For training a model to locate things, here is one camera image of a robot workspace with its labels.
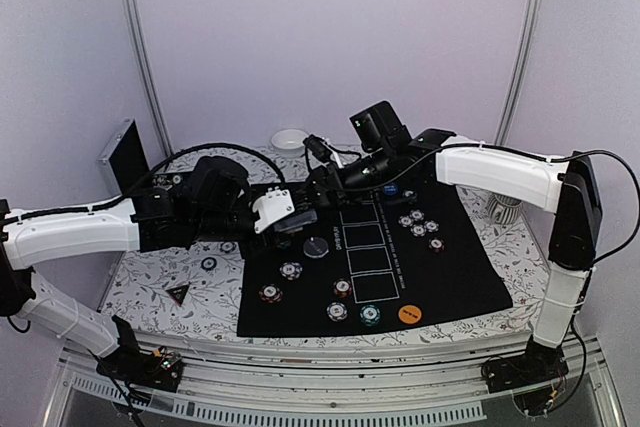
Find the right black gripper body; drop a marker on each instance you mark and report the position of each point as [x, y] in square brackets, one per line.
[377, 175]

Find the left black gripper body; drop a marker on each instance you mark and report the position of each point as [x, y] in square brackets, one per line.
[215, 225]

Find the white poker chip stack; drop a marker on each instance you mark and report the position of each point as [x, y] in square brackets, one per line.
[228, 247]

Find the green poker chip stack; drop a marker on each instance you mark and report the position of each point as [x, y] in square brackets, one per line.
[208, 264]

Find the white chip cluster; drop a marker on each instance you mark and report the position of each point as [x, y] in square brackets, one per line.
[417, 215]
[418, 230]
[432, 226]

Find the red chip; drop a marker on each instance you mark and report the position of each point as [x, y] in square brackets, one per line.
[342, 288]
[436, 245]
[271, 294]

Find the clear dealer button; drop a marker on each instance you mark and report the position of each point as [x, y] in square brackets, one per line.
[315, 248]

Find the orange big blind button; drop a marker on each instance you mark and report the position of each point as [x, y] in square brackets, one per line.
[409, 314]

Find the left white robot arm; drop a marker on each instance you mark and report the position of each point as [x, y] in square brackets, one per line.
[32, 237]

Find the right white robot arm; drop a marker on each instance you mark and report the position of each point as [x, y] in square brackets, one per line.
[562, 187]

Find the silver poker chip case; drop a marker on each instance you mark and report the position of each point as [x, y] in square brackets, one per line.
[125, 167]

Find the white ceramic bowl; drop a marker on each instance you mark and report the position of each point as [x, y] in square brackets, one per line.
[289, 143]

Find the black triangular marker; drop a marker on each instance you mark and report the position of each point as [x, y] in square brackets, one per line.
[178, 294]

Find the black poker mat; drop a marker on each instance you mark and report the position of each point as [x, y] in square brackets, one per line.
[386, 265]

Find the white ribbed cup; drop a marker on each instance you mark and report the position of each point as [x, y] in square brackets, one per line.
[504, 210]

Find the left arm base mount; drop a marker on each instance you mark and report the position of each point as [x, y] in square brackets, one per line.
[162, 371]

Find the right aluminium frame post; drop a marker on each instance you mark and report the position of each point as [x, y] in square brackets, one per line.
[508, 113]

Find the aluminium frame post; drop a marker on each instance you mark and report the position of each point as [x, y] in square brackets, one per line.
[134, 24]
[508, 113]

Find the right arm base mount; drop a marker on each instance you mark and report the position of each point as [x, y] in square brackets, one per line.
[535, 365]

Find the left aluminium frame post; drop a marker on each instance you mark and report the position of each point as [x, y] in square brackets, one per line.
[134, 24]

